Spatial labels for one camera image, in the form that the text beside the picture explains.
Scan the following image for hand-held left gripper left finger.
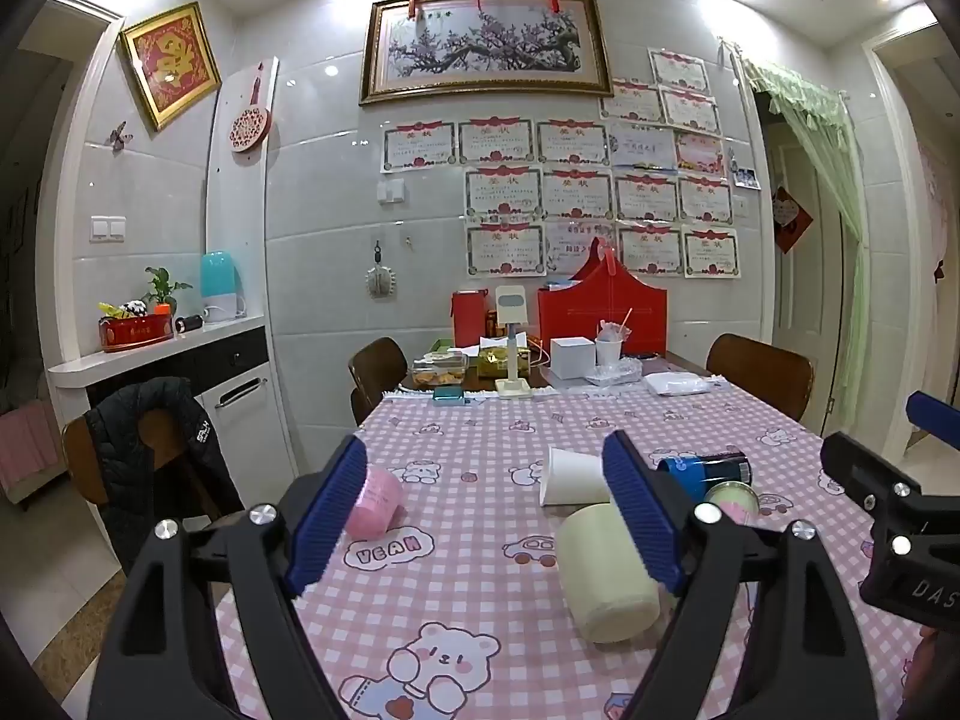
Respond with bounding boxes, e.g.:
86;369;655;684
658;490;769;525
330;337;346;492
86;433;369;720

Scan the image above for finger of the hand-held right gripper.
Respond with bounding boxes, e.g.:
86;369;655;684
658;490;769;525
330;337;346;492
820;431;927;522
905;389;960;455

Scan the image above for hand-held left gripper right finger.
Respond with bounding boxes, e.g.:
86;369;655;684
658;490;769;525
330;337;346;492
600;429;878;720

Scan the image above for cream cup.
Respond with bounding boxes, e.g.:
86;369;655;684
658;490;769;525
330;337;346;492
555;502;662;644

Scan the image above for person's right forearm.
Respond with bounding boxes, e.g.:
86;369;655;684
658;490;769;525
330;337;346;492
904;619;960;720

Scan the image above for pink cup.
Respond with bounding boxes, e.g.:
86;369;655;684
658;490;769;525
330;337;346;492
345;465;403;539

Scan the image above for white paper cup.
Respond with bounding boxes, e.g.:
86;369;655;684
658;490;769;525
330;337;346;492
540;446;613;508

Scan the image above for blue and black cup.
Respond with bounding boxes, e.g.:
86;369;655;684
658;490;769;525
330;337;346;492
658;450;754;503

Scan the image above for pale green rimmed cup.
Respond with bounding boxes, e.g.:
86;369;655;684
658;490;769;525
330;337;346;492
705;486;761;527

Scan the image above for white cup with sticks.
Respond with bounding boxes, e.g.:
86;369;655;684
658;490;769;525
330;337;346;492
595;307;632;369

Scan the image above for brown wooden chair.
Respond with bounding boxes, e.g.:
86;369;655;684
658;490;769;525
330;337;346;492
62;406;226;535
706;333;817;423
348;337;410;427

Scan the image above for white plastic bag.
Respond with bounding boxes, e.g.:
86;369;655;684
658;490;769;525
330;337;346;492
644;370;713;397

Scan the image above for clear plastic wrapper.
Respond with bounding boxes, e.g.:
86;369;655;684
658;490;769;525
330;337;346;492
584;357;645;388

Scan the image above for pink checked bear tablecloth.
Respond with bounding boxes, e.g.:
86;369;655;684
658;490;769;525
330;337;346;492
214;377;932;720

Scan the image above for white and black cabinet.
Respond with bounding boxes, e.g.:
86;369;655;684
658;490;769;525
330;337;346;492
48;313;272;470

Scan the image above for white square box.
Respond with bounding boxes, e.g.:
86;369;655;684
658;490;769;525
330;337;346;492
549;337;598;380

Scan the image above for white door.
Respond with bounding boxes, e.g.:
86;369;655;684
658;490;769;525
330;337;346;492
763;116;830;428

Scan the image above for clear biscuit container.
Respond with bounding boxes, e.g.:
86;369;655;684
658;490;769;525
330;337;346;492
410;354;470;392

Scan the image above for gold box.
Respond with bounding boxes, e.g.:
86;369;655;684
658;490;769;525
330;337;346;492
478;348;543;380

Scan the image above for red gift bag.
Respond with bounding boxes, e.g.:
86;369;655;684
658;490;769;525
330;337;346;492
536;237;669;359

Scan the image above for black puffer jacket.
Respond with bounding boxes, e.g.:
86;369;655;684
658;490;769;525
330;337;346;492
84;377;245;580

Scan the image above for hanging grey brush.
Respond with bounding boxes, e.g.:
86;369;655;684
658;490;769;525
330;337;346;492
364;239;397;302

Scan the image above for red box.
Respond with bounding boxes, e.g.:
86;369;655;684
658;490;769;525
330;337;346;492
451;290;497;348

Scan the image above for red diamond door poster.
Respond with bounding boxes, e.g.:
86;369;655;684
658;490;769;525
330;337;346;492
772;185;814;255

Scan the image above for teal humidifier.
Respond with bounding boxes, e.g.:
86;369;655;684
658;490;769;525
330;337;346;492
199;250;248;324

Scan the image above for green lace curtain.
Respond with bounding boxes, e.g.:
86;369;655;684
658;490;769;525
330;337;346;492
739;58;872;437

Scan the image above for small potted plant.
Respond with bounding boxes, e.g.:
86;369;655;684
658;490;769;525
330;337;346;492
144;265;193;317

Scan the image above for pink cloth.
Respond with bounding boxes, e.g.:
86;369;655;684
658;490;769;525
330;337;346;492
0;400;59;475

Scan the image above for pink round hanging ornament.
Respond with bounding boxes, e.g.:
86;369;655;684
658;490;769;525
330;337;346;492
228;62;272;155

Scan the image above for framed red gold calligraphy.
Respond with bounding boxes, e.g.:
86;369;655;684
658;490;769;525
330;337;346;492
119;1;224;133

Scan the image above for framed plum blossom painting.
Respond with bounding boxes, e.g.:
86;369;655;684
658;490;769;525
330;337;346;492
358;0;615;107

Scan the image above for group of wall certificates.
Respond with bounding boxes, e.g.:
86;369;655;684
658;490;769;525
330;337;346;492
380;48;743;281

